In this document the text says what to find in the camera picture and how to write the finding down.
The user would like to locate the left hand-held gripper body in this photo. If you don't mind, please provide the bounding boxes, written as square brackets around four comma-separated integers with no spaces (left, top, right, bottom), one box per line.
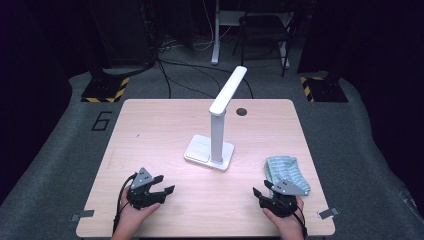
[125,167,168,210]

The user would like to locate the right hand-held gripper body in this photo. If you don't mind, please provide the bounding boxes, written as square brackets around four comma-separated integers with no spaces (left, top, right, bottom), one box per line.
[259,179,309,218]

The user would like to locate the light blue cloth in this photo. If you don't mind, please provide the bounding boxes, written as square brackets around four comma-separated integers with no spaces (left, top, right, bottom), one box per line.
[264,155,312,196]

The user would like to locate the white desk lamp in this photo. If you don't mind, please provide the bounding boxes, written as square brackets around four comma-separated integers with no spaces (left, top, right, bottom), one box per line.
[183,65,248,172]

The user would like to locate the person's right hand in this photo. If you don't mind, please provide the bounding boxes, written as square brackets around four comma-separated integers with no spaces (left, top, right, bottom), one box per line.
[261,196,306,236]

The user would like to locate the person's left hand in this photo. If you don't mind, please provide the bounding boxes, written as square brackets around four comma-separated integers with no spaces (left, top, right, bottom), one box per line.
[118,186,162,236]

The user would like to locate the grey tape strip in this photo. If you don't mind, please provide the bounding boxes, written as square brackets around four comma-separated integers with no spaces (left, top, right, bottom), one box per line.
[317,206,341,221]
[69,209,96,223]

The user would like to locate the black stand with striped base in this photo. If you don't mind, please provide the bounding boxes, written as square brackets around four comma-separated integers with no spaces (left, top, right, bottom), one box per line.
[80,63,130,104]
[299,75,349,104]

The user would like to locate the black cabinet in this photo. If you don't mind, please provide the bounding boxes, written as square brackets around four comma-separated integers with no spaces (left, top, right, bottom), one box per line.
[87,0,158,68]

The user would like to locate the black chair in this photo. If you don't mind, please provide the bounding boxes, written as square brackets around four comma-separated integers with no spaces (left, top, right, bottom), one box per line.
[231,0,298,80]

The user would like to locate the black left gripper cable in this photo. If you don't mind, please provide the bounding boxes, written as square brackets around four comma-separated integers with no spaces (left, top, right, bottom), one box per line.
[112,172,139,235]

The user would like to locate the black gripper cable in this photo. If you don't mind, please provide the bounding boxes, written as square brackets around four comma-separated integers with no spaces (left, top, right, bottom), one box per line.
[112,172,139,235]
[292,199,309,240]

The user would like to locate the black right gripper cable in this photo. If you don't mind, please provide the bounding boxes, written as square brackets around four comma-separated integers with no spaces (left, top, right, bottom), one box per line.
[292,199,309,240]

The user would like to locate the black floor cables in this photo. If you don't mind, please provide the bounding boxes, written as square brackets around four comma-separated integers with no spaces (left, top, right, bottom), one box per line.
[155,57,255,100]

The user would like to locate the white floor cable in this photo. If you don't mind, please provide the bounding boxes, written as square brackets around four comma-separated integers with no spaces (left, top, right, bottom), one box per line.
[192,0,235,52]

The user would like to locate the white desk frame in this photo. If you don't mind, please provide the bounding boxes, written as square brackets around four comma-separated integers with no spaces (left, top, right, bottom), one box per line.
[210,0,294,70]

